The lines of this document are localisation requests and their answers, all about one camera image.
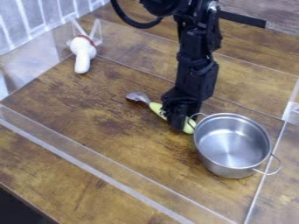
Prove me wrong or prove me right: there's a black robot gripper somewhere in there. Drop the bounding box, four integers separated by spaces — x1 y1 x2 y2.
162 29 220 131

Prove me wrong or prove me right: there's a stainless steel pot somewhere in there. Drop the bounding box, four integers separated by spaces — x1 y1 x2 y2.
188 113 282 179

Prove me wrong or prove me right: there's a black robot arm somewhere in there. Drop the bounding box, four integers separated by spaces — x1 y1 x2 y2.
141 0 222 131

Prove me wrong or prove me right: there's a white toy mushroom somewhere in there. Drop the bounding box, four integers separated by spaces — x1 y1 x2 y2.
70 35 98 74

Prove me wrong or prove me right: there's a clear acrylic triangle stand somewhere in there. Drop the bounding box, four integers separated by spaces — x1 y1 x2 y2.
70 19 103 46

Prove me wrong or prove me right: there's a black bar on table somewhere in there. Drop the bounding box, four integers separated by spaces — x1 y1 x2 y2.
220 10 268 28

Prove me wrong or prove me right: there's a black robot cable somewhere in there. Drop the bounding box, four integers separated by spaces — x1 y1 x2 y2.
110 0 177 30

